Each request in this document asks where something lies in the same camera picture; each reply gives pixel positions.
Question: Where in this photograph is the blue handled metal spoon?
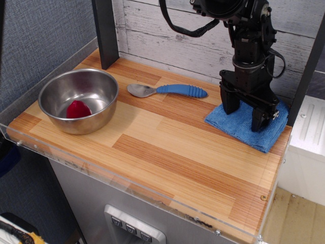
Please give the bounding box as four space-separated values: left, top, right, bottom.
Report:
127 84 208 98

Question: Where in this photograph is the dark frame post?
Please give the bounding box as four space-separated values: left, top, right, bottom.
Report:
287 16 324 127
91 0 119 70

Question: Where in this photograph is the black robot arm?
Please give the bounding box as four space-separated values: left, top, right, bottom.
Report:
191 1 279 132

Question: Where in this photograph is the yellow black object corner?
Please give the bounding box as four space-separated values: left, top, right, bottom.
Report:
1 221 45 244

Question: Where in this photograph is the stainless steel bowl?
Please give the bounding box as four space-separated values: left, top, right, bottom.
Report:
38 69 119 135

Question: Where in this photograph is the stainless steel cabinet front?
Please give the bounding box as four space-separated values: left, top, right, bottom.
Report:
50 160 259 243

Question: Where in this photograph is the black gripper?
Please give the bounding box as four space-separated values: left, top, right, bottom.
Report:
219 65 279 132

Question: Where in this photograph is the dark right frame post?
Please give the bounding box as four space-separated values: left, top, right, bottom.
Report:
287 16 324 127

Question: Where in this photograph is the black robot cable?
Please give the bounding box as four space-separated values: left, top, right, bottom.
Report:
159 0 220 39

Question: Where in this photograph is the red plastic toy fruit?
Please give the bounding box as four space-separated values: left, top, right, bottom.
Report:
66 100 92 118

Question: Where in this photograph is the silver dispenser button panel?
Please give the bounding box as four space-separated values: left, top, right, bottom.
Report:
104 204 167 243

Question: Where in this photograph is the dark left frame post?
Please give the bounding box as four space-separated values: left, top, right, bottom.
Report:
91 0 119 70

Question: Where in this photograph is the blue cloth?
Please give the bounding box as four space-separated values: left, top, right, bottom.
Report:
205 101 289 153

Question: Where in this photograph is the clear acrylic table guard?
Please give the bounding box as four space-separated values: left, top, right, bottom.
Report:
0 38 291 243

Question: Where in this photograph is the white side cabinet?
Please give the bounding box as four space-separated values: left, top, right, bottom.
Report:
278 96 324 205

